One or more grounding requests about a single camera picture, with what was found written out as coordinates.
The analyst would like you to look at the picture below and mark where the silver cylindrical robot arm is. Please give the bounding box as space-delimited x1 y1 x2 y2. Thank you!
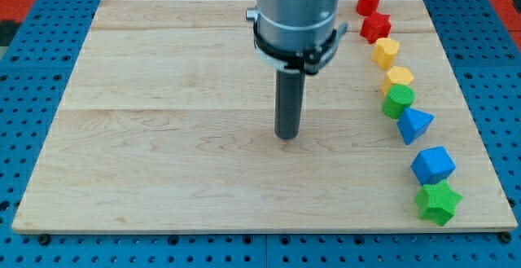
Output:
246 0 348 75

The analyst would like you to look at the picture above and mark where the light wooden board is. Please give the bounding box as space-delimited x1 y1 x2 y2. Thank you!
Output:
12 0 518 235

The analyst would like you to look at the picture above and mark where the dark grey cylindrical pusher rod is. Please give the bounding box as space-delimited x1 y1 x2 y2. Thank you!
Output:
274 71 305 140

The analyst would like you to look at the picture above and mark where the green cylinder block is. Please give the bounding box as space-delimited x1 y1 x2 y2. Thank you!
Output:
382 84 416 119

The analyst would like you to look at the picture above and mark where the yellow hexagon block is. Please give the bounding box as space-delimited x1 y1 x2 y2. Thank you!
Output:
380 66 414 95

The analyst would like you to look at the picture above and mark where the yellow heart block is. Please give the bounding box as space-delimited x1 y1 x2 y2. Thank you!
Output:
371 37 401 70

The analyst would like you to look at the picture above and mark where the red star block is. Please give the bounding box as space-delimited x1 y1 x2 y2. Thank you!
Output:
360 11 392 44

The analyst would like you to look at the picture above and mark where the blue triangle block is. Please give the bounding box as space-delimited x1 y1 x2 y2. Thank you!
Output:
396 108 435 145

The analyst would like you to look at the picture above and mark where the red cylinder block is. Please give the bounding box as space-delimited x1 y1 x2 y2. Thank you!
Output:
356 0 380 16

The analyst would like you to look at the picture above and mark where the blue cube block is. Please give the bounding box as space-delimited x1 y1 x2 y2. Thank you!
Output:
410 146 456 185

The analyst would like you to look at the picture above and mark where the green star block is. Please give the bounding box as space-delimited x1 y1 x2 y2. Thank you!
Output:
414 179 463 226

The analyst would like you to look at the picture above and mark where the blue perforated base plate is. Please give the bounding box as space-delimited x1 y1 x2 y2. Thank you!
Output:
1 0 520 267

